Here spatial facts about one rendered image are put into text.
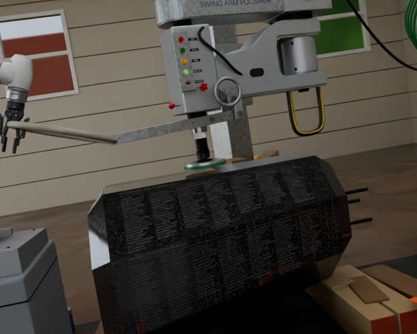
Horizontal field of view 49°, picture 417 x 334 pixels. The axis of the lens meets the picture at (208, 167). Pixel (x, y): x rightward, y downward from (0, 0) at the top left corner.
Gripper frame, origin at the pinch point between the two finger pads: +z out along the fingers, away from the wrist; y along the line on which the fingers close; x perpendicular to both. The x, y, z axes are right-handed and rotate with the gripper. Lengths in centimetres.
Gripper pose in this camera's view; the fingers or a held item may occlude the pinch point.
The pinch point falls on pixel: (9, 145)
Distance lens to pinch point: 226.3
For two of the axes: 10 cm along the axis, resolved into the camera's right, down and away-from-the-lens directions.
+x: -1.2, -0.1, 9.9
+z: -1.4, 9.9, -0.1
